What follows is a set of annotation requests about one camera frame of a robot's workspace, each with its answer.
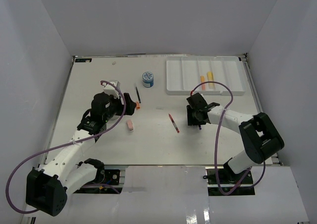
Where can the white divided organizer tray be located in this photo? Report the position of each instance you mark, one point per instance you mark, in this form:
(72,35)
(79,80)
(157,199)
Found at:
(183,74)

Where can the orange capped pink highlighter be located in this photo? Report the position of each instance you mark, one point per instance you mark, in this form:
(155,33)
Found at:
(203,85)

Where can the red gel pen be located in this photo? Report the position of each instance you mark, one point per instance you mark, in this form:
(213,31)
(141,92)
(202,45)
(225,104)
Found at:
(173,122)

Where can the black gel pen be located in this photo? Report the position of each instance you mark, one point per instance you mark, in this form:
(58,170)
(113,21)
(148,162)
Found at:
(137,92)

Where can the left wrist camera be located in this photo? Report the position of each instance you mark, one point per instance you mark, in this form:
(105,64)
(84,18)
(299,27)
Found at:
(111,88)

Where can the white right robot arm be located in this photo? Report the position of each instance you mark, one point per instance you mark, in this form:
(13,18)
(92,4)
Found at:
(259,136)

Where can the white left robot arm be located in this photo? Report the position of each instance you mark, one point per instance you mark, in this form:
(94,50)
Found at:
(47,189)

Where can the blue jar with label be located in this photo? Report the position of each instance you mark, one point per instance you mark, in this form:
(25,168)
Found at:
(148,79)

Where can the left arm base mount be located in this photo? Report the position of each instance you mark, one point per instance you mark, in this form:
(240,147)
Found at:
(107,180)

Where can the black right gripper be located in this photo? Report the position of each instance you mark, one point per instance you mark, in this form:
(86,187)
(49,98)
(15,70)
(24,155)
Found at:
(190,121)

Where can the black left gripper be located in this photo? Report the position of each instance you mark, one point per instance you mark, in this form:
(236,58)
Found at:
(130,105)

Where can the pink correction tape dispenser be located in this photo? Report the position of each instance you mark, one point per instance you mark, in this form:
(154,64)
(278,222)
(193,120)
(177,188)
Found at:
(130,125)

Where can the yellow highlighter in tray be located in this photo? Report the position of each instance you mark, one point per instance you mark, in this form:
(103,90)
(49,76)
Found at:
(210,79)

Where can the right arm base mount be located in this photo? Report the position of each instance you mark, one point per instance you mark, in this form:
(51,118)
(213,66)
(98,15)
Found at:
(227,182)

